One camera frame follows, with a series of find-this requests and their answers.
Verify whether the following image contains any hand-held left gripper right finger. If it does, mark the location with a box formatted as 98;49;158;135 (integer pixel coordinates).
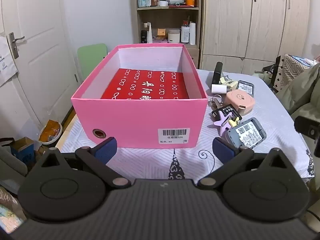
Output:
197;137;298;190

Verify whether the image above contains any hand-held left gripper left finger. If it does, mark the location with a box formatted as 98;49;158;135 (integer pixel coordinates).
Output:
30;137;132;190

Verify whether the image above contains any grey pocket router white label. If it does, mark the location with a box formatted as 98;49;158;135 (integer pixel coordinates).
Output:
224;117;268;151

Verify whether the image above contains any pink cardboard shoe box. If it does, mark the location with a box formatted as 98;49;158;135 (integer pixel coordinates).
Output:
71;43;208;148

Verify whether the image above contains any pink round gadget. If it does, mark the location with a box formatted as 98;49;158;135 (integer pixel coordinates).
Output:
223;90;256;117

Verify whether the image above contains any white charger plug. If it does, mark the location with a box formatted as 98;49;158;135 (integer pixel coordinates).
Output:
211;83;228;95

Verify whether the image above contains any green jacket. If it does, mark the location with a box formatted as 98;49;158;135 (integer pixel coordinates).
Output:
275;62;320;122

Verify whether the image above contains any small black labelled card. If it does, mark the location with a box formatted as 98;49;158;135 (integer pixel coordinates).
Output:
212;105;242;124

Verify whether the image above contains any orange bucket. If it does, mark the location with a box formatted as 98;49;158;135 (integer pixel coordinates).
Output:
38;119;63;148

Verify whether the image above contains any geometric patterned bag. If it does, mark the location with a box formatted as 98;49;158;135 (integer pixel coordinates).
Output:
272;54;313;93

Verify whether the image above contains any cream hair clip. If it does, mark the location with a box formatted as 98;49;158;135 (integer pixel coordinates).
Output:
219;76;238;90

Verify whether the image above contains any red printed flat box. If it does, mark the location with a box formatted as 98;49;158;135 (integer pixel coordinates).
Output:
101;68;190;100

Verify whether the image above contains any black power bank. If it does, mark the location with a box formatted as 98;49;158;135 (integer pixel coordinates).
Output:
211;62;224;85

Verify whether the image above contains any blue cardboard box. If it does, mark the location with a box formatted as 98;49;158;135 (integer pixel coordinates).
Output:
10;137;36;166

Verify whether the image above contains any green chair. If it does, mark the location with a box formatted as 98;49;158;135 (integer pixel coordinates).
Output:
77;43;108;83

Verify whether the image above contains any floral cloth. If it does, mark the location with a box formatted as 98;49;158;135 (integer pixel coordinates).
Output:
0;185;27;233

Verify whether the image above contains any light wooden wardrobe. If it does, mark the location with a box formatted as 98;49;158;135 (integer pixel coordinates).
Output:
199;0;313;76

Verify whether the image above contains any white tube bottle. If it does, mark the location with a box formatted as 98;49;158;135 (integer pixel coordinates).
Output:
189;21;196;45

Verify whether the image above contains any white spray bottle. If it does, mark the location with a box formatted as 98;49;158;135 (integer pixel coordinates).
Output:
144;22;153;44

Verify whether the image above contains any white labelled bottle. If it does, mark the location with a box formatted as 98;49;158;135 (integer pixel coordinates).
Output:
180;20;190;44

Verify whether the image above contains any white jar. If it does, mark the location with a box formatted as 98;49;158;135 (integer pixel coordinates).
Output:
167;28;181;44

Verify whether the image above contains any white printed bag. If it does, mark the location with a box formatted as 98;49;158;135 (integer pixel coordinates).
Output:
0;36;19;87

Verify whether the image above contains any wooden shelf unit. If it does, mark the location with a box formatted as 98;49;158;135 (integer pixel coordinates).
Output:
134;0;202;68

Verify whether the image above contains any clear plastic bag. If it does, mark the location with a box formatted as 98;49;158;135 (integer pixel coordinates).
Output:
161;0;187;6

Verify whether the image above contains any purple star keychain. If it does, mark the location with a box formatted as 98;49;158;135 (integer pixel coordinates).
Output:
211;109;234;137

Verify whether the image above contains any metal door handle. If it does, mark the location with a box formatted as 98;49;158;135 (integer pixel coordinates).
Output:
8;32;25;59

